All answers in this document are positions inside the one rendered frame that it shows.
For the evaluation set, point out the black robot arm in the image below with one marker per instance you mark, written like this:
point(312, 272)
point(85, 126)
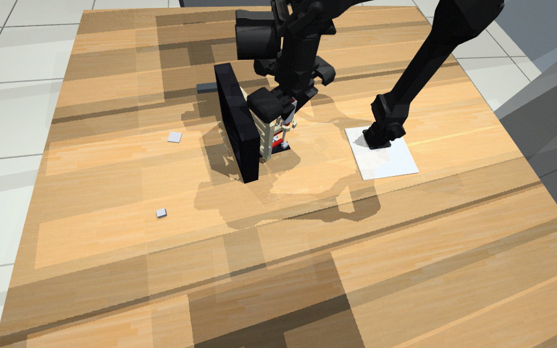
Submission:
point(258, 38)

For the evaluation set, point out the pale grey flat square tile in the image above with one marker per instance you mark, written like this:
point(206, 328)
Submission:
point(174, 137)

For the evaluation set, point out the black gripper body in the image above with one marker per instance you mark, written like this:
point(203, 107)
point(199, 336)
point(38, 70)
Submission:
point(293, 81)

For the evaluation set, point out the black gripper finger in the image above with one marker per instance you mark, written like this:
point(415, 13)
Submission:
point(287, 111)
point(305, 97)

